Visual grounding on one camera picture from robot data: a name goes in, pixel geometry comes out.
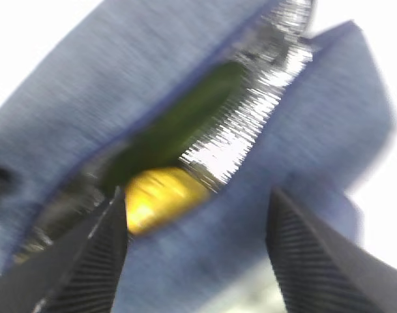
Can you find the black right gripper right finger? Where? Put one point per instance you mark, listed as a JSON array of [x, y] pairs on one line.
[[318, 269]]

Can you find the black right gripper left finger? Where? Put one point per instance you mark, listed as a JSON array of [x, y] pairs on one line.
[[78, 273]]

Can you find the yellow pear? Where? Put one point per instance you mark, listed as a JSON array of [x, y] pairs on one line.
[[158, 196]]

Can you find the dark blue lunch bag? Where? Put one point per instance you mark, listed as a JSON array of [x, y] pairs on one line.
[[308, 118]]

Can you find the green cucumber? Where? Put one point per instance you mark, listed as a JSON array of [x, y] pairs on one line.
[[168, 136]]

